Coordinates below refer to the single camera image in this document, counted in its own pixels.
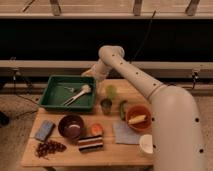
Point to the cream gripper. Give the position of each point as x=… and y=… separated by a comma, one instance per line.
x=89, y=73

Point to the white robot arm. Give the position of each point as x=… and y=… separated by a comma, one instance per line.
x=176, y=126

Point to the light green plastic cup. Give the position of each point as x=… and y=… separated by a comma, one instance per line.
x=111, y=91

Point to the metal cup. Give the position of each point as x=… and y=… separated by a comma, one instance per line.
x=106, y=105

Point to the white cup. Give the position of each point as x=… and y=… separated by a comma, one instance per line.
x=146, y=145

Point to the small metal fork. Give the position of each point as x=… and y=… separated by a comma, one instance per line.
x=70, y=89

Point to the green plastic tray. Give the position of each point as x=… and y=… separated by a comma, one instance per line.
x=55, y=94

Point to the green cucumber toy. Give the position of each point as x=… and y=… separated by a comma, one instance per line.
x=122, y=109

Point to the orange plastic bowl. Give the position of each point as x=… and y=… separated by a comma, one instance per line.
x=135, y=111

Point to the orange round toy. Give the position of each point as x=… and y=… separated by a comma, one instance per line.
x=96, y=129

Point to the dark red bowl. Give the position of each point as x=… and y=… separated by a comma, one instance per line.
x=71, y=127

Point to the wooden table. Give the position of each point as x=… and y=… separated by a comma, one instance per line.
x=111, y=155

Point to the yellow corn toy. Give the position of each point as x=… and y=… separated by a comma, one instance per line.
x=137, y=119

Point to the grey cloth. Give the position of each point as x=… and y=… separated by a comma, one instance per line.
x=124, y=134

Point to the striped brown white block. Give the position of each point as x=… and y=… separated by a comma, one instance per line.
x=90, y=143

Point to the blue sponge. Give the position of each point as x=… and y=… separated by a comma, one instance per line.
x=44, y=130

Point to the brown grape bunch toy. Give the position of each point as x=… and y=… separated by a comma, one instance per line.
x=49, y=147

